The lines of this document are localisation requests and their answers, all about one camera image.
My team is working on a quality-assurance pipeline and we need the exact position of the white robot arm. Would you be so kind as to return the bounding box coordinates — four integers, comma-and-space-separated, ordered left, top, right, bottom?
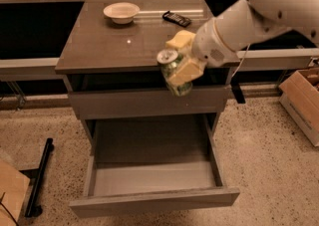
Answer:
165, 0, 319, 86

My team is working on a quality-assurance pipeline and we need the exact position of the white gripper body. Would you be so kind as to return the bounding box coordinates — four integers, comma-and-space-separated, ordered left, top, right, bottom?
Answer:
191, 18, 238, 68

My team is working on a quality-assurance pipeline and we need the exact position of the green soda can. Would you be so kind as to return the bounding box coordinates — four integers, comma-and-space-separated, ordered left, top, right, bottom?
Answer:
157, 49, 192, 97

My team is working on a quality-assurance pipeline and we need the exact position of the black metal bar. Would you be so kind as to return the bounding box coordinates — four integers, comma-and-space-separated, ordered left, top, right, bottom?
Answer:
25, 137, 54, 218

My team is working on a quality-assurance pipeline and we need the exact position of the black snack bar packet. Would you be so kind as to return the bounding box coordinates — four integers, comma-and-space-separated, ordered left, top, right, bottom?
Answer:
162, 11, 191, 28

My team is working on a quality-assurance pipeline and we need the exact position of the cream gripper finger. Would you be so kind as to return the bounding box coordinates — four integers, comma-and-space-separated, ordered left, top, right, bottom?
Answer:
165, 30, 195, 50
168, 57, 206, 85

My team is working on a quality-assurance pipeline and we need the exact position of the white cable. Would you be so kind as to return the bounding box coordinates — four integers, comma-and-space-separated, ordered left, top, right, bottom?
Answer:
229, 44, 252, 79

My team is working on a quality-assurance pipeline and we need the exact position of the cardboard box on right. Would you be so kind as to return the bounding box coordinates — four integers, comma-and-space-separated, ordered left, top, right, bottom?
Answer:
279, 68, 319, 146

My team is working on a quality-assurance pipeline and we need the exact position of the closed grey top drawer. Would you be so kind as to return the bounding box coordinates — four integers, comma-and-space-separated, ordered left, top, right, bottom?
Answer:
69, 86, 230, 119

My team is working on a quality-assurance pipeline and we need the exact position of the open grey middle drawer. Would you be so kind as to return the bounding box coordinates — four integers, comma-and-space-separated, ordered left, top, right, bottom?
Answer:
70, 113, 239, 218

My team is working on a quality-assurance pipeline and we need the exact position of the grey drawer cabinet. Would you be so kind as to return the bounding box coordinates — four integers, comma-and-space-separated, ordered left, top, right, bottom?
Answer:
56, 0, 232, 142

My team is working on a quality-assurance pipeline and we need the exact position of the cardboard sheet on left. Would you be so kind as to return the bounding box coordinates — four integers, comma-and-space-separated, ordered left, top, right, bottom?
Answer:
0, 159, 30, 226

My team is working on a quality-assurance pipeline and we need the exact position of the white ceramic bowl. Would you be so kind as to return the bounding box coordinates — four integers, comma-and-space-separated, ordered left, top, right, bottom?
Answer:
103, 2, 140, 25

